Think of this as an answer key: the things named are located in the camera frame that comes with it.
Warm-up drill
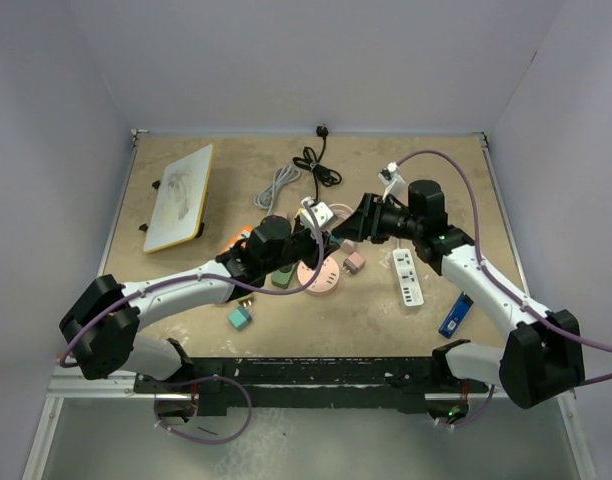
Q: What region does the pink round power strip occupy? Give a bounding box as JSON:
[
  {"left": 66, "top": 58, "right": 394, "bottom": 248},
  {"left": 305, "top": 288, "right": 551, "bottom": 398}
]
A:
[{"left": 296, "top": 257, "right": 340, "bottom": 296}]

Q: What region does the aluminium rail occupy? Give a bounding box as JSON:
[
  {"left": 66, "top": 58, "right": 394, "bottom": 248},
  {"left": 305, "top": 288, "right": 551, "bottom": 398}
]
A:
[{"left": 20, "top": 369, "right": 137, "bottom": 480}]

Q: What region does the grey power cable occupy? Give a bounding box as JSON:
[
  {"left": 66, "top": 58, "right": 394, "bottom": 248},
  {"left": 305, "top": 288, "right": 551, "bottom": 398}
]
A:
[{"left": 254, "top": 164, "right": 301, "bottom": 221}]

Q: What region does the yellow charger front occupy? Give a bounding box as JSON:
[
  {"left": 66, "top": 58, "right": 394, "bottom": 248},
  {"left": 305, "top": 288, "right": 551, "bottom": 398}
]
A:
[{"left": 237, "top": 293, "right": 254, "bottom": 307}]

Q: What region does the pink power cable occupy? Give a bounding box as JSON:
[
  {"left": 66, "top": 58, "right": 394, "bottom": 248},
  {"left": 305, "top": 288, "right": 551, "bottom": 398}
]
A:
[{"left": 328, "top": 202, "right": 358, "bottom": 224}]

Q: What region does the black base frame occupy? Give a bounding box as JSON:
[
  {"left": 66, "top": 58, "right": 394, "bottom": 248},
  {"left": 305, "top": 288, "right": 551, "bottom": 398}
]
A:
[{"left": 134, "top": 356, "right": 487, "bottom": 417}]

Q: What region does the white power strip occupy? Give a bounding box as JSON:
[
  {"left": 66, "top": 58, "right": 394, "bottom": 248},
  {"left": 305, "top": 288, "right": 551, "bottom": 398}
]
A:
[{"left": 392, "top": 248, "right": 424, "bottom": 308}]

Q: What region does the black power cable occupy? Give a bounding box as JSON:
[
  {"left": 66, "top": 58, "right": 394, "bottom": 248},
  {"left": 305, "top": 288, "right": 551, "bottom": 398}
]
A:
[{"left": 291, "top": 124, "right": 343, "bottom": 207}]

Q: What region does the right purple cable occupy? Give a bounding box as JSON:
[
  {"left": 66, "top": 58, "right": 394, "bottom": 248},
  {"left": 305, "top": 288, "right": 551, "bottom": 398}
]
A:
[{"left": 395, "top": 149, "right": 612, "bottom": 431}]

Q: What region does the green power strip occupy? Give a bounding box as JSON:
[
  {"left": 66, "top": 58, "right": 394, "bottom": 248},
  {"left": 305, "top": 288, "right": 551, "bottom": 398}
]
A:
[{"left": 271, "top": 264, "right": 296, "bottom": 290}]

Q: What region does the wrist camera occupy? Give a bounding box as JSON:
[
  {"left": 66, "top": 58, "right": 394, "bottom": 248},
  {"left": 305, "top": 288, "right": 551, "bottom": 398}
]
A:
[
  {"left": 378, "top": 162, "right": 407, "bottom": 199},
  {"left": 296, "top": 196, "right": 337, "bottom": 231}
]

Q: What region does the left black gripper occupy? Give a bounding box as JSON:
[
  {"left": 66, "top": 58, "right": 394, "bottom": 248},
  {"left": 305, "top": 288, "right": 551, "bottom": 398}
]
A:
[{"left": 263, "top": 214, "right": 337, "bottom": 275}]

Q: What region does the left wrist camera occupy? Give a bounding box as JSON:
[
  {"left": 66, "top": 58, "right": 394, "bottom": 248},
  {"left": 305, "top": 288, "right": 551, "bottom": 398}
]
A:
[{"left": 296, "top": 196, "right": 337, "bottom": 231}]

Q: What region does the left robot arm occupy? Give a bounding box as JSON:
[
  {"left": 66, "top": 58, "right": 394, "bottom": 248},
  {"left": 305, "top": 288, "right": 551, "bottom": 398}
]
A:
[{"left": 59, "top": 214, "right": 339, "bottom": 392}]

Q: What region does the orange power strip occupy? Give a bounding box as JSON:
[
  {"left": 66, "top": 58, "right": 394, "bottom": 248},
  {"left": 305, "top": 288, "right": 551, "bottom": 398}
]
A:
[{"left": 227, "top": 226, "right": 252, "bottom": 249}]

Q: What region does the pink charger near round strip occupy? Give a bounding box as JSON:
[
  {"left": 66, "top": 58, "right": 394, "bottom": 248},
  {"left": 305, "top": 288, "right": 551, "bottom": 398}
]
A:
[{"left": 343, "top": 252, "right": 365, "bottom": 275}]

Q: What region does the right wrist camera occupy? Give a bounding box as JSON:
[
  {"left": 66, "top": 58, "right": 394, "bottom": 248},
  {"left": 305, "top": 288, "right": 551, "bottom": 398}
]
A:
[{"left": 378, "top": 162, "right": 407, "bottom": 199}]

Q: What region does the white yellow drawing board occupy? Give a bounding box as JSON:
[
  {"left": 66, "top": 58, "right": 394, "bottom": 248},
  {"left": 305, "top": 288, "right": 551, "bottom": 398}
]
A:
[{"left": 143, "top": 145, "right": 213, "bottom": 254}]

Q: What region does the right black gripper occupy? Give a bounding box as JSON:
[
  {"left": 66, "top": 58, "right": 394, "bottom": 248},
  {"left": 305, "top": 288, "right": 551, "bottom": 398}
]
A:
[{"left": 333, "top": 193, "right": 422, "bottom": 245}]

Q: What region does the blue box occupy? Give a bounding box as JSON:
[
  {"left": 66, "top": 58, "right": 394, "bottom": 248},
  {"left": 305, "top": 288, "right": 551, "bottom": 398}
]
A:
[{"left": 438, "top": 292, "right": 473, "bottom": 339}]

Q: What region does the teal charger front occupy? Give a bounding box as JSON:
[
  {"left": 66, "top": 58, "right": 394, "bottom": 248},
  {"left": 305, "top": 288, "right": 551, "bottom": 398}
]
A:
[{"left": 227, "top": 306, "right": 252, "bottom": 331}]

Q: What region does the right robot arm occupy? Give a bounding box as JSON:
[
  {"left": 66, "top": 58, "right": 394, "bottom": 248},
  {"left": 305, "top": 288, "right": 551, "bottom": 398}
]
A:
[{"left": 333, "top": 180, "right": 585, "bottom": 409}]

